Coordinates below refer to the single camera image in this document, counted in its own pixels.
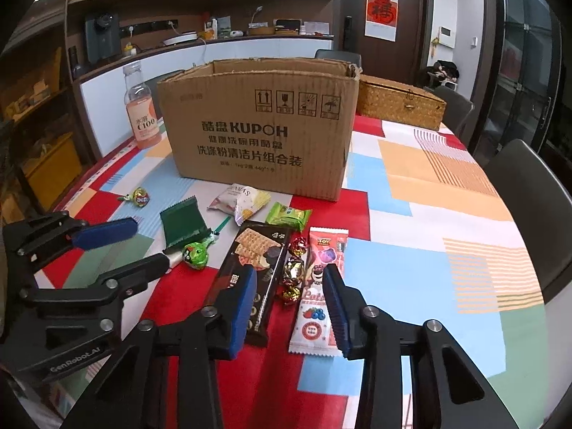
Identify red gold wrapped candies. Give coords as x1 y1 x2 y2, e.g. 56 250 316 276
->
278 235 308 305

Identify pink juice bottle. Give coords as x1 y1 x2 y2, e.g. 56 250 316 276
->
123 61 161 149

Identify light green snack packet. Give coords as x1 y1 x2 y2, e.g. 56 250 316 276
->
265 202 312 232

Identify dark chair left side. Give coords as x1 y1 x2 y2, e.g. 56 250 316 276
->
143 69 186 109

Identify white long counter cabinet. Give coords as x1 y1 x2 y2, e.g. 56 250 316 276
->
70 35 336 157

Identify black water dispenser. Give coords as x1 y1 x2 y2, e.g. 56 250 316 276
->
85 13 121 65

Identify dark wooden door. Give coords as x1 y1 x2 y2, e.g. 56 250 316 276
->
338 0 433 84

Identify woven wicker basket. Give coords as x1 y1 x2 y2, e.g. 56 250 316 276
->
357 75 447 131

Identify dark chair far right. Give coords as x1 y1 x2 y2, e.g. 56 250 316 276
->
433 85 474 138

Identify white cheese ball packet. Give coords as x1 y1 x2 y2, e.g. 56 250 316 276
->
207 183 271 226

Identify dark chair near right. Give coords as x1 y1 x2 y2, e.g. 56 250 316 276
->
484 139 572 302

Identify dark green snack packet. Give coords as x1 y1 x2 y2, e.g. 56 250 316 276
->
160 196 211 250

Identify green frog candy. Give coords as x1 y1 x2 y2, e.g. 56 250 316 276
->
182 232 219 270

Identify pink white cookie packet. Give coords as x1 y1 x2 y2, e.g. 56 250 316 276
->
289 227 349 358

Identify brown cardboard box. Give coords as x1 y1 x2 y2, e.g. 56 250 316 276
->
157 57 361 202

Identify black cracker box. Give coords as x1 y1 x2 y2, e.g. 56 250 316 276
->
204 222 293 347

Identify round foil candy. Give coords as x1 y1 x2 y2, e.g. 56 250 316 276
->
117 187 150 207

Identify black glass cabinet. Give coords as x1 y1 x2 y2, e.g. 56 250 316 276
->
473 0 562 166

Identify dark chair at far end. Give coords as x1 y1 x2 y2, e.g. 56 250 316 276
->
314 49 362 68

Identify colourful patterned tablecloth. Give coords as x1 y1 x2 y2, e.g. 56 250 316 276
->
37 116 549 428

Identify red fu door poster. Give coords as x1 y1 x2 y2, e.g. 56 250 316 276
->
364 0 399 43

